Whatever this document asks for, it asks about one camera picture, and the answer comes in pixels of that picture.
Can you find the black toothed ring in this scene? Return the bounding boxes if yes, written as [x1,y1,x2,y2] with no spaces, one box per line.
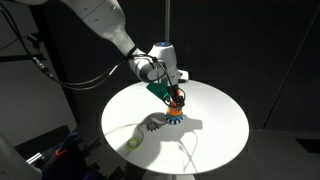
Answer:
[145,121,160,133]

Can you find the orange ring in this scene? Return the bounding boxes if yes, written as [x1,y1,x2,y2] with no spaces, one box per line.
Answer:
[167,105,184,117]

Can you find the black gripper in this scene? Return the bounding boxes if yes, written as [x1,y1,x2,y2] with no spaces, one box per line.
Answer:
[164,79,187,109]

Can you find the blue toothed ring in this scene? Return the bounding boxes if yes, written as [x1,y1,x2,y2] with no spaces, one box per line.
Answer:
[164,112,185,126]

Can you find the white table pedestal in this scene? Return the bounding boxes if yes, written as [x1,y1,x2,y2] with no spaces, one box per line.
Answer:
[142,169,196,180]

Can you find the grey vertical pole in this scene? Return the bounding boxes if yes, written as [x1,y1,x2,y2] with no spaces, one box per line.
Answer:
[164,0,171,43]

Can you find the orange and purple clamp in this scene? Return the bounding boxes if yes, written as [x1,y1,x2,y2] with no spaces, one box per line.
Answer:
[53,131,81,160]

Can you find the long black cable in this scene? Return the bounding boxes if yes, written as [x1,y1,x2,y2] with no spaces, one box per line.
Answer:
[31,54,134,92]

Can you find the pale backdrop panel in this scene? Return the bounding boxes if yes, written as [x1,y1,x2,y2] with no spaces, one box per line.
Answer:
[0,0,78,148]

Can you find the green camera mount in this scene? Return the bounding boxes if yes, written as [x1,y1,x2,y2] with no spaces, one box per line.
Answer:
[145,79,172,102]

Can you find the green toothed ring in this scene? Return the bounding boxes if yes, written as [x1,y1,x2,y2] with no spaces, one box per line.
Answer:
[125,137,142,151]

